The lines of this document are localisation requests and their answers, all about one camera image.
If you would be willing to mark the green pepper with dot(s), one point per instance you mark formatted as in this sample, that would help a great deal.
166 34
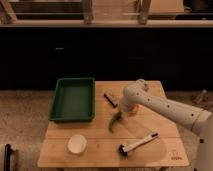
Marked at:
113 120

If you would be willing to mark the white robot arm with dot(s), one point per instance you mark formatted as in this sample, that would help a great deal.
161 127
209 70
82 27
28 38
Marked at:
197 120

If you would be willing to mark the green plastic tray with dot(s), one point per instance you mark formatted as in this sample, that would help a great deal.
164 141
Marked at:
73 100

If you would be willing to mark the brown rectangular block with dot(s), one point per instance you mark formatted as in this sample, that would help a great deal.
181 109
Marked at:
111 98

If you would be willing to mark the black object on floor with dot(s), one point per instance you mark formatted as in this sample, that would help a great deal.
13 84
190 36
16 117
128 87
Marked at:
7 154

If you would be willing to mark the white handled dish brush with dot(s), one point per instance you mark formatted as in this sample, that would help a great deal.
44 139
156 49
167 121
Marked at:
125 149

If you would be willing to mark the wooden shelf frame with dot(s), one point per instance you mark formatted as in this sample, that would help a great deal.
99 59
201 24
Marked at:
107 13

